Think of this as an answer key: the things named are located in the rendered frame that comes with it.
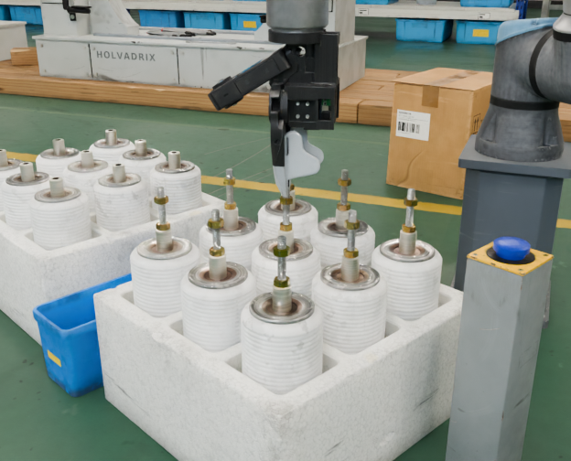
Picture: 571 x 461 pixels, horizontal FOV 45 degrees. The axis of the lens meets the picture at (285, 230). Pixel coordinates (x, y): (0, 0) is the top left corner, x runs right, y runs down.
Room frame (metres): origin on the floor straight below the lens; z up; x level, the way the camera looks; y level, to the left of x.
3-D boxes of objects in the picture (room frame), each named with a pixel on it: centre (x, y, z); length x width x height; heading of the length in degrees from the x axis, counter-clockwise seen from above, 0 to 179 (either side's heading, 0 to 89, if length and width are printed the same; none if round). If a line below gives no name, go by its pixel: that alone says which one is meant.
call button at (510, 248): (0.71, -0.25, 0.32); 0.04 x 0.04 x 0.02
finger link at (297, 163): (0.85, -0.02, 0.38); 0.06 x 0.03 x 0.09; 81
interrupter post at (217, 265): (0.79, 0.09, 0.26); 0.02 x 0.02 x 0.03
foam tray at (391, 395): (0.87, 0.00, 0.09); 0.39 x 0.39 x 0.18; 44
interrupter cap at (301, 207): (1.04, 0.00, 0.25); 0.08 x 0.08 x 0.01
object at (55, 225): (1.10, 0.38, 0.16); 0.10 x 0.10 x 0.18
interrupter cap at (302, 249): (0.87, 0.00, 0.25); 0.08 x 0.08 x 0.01
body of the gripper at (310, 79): (0.87, -0.02, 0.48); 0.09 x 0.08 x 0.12; 81
